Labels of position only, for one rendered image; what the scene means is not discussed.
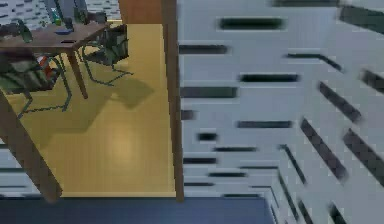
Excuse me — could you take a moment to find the dark cup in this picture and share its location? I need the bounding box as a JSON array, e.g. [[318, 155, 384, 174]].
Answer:
[[63, 17, 75, 32]]

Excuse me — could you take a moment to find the green metal frame chair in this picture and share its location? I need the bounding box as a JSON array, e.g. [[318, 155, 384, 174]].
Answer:
[[80, 23, 135, 87], [0, 53, 73, 120]]

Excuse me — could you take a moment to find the green bottle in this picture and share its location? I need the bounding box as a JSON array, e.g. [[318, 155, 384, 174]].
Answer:
[[50, 7, 63, 27]]

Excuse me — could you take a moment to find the red and white object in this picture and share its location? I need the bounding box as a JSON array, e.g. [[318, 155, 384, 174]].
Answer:
[[37, 55, 54, 80]]

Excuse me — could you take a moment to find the brown wooden door frame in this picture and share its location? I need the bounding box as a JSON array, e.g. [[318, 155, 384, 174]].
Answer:
[[0, 0, 185, 204]]

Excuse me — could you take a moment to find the brown wooden table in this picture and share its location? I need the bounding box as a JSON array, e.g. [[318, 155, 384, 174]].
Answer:
[[0, 21, 111, 100]]

